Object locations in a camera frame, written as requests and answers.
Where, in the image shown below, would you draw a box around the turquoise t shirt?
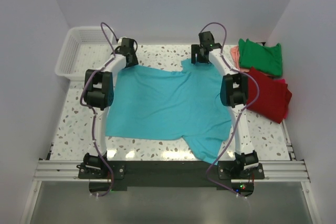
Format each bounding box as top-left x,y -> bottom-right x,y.
105,60 -> 232,163

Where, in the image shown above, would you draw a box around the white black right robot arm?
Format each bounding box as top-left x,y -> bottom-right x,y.
191,31 -> 259,178

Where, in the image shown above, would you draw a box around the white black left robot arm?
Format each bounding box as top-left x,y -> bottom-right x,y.
80,37 -> 139,178

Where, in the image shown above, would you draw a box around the pink folded t shirt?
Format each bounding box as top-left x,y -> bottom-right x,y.
230,46 -> 249,72

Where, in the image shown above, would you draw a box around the white plastic basket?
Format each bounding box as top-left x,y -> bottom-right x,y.
55,26 -> 113,81

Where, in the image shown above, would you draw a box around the green folded t shirt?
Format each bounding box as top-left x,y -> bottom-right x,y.
238,39 -> 282,77

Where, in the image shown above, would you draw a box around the red folded t shirt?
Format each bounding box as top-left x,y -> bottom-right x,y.
247,68 -> 283,124

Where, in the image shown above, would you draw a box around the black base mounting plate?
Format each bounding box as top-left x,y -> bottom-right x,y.
77,161 -> 265,196

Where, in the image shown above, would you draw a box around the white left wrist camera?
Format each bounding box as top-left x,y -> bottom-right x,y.
117,37 -> 123,46

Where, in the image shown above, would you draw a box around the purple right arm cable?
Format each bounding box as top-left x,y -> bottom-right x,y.
200,22 -> 261,196

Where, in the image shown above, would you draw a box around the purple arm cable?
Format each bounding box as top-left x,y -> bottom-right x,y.
79,22 -> 119,198
200,22 -> 261,196

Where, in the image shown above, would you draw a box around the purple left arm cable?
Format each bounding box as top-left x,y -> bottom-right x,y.
79,22 -> 119,198

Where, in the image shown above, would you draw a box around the aluminium front rail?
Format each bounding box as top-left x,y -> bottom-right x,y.
33,161 -> 310,182

